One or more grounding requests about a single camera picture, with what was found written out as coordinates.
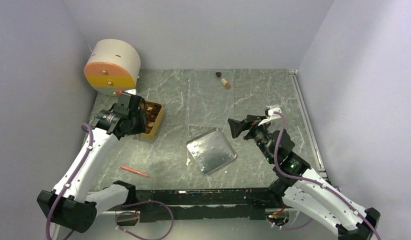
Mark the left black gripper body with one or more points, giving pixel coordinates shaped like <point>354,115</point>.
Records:
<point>137,125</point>

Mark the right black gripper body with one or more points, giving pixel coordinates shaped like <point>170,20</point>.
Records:
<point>260,134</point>

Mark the square silver metal lid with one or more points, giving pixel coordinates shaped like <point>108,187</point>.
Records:
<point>211,151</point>

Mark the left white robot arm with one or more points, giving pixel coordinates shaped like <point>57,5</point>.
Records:
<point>69,203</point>

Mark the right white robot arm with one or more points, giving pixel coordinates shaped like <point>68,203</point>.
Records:
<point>301,187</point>

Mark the gold chocolate box tray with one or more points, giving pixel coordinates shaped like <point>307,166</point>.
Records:
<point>154,115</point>

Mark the clear plastic tray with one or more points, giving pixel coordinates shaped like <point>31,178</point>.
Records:
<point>210,103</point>

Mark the red pen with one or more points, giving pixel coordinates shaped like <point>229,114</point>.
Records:
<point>131,170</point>

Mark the round pastel drawer box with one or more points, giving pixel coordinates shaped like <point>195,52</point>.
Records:
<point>113,67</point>

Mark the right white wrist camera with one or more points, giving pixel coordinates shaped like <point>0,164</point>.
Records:
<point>272,112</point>

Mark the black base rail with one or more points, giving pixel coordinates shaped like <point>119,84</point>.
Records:
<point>254,203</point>

